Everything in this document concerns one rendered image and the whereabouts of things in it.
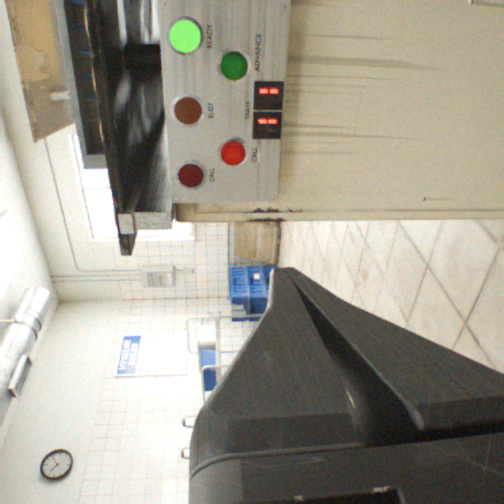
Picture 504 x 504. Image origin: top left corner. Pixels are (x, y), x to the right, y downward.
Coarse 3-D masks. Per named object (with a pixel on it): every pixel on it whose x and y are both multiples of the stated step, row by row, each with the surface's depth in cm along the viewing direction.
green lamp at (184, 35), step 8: (176, 24) 42; (184, 24) 42; (192, 24) 42; (176, 32) 43; (184, 32) 43; (192, 32) 43; (176, 40) 43; (184, 40) 43; (192, 40) 43; (176, 48) 44; (184, 48) 44; (192, 48) 44
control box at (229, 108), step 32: (160, 0) 41; (192, 0) 41; (224, 0) 42; (256, 0) 42; (288, 0) 42; (160, 32) 43; (224, 32) 43; (256, 32) 44; (288, 32) 44; (192, 64) 45; (256, 64) 45; (192, 96) 47; (224, 96) 47; (192, 128) 49; (224, 128) 49; (192, 160) 51; (256, 160) 52; (192, 192) 53; (224, 192) 54; (256, 192) 54
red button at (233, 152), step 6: (228, 144) 49; (234, 144) 49; (240, 144) 50; (222, 150) 50; (228, 150) 50; (234, 150) 50; (240, 150) 50; (222, 156) 50; (228, 156) 50; (234, 156) 50; (240, 156) 50; (228, 162) 50; (234, 162) 50; (240, 162) 51
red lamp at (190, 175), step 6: (180, 168) 51; (186, 168) 51; (192, 168) 51; (198, 168) 51; (180, 174) 51; (186, 174) 52; (192, 174) 52; (198, 174) 52; (180, 180) 52; (186, 180) 52; (192, 180) 52; (198, 180) 52; (186, 186) 52; (192, 186) 52
